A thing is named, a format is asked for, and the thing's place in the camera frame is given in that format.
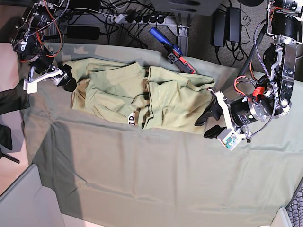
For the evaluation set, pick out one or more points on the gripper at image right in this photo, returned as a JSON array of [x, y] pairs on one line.
[[237, 114]]

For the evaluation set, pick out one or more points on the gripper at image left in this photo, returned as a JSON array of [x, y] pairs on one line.
[[59, 77]]

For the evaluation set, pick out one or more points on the light green T-shirt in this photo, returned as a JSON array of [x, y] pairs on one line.
[[148, 97]]

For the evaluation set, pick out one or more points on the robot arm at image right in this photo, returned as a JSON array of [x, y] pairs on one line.
[[275, 43]]

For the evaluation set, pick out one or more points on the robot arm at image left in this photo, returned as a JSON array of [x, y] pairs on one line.
[[27, 42]]

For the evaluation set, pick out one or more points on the black power adapter under table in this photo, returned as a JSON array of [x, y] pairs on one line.
[[83, 32]]

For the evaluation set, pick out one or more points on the dark cloth at left edge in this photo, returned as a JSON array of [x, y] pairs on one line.
[[14, 99]]

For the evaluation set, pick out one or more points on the blue orange bar clamp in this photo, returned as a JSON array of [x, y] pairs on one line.
[[175, 55]]

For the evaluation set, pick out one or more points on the white power strip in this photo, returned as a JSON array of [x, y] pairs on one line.
[[150, 19]]

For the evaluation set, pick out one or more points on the grey-green table cloth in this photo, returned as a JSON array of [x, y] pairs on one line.
[[117, 175]]

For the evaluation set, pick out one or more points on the black power brick pair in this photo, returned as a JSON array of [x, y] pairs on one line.
[[226, 26]]

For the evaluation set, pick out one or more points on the grey white bin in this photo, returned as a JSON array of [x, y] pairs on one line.
[[26, 203]]

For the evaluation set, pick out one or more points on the aluminium table leg frame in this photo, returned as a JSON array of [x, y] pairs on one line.
[[180, 29]]

